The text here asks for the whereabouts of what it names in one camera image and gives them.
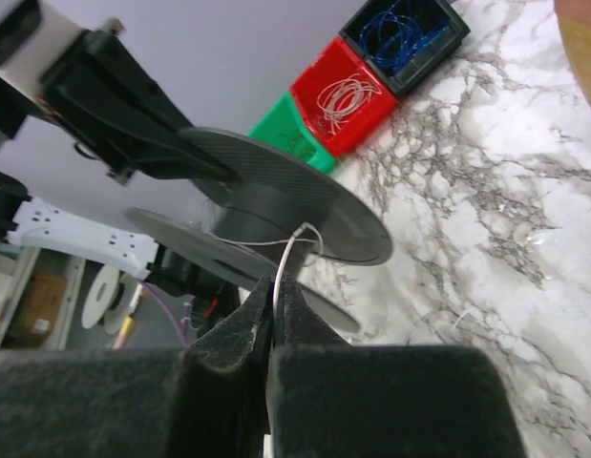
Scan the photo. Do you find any white cable coil in bin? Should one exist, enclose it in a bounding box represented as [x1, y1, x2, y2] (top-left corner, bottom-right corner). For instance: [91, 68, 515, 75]
[313, 73, 385, 137]

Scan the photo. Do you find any green storage bin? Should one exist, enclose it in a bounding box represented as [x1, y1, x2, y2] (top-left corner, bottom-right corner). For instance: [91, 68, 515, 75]
[249, 92, 336, 174]

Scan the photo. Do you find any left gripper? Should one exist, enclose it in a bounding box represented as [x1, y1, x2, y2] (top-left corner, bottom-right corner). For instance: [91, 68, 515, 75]
[36, 30, 234, 184]

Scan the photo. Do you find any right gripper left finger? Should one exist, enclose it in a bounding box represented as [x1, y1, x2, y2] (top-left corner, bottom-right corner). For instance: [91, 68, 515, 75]
[184, 274, 271, 372]

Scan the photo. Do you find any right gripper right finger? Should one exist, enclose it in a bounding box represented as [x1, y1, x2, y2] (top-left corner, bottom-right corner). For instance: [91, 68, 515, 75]
[273, 273, 352, 346]

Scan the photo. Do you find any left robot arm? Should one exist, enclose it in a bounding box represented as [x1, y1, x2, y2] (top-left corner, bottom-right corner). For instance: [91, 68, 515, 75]
[0, 30, 240, 331]

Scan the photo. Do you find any red storage bin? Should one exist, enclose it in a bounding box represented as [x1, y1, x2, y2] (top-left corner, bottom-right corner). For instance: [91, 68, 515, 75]
[290, 37, 397, 157]

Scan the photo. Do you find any black cable spool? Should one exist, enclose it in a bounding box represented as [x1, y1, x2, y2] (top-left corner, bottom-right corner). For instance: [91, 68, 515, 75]
[124, 125, 395, 335]

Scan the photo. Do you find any blue cable coil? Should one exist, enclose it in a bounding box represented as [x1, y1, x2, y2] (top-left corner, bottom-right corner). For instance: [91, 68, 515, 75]
[359, 0, 452, 73]

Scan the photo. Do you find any green cable coil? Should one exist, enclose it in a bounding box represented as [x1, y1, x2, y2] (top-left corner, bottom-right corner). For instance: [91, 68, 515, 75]
[283, 131, 320, 161]

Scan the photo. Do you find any cream cylindrical drawer cabinet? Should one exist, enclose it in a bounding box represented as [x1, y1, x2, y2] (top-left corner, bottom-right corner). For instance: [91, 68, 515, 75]
[554, 0, 591, 106]

